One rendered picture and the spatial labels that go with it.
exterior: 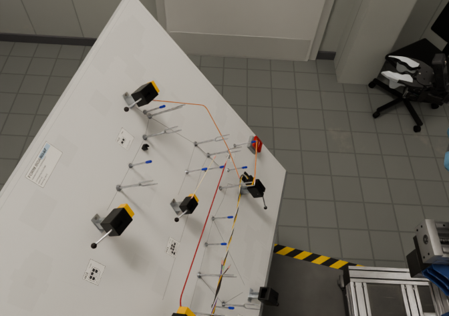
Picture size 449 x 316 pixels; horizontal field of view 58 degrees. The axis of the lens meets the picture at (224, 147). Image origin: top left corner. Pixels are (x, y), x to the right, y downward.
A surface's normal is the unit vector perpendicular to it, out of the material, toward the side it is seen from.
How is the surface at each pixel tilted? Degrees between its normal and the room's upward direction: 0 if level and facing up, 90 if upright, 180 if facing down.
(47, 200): 52
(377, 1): 90
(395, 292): 0
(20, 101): 0
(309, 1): 90
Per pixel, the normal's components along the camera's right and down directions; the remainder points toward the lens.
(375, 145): 0.04, -0.56
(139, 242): 0.79, -0.17
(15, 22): -0.04, 0.83
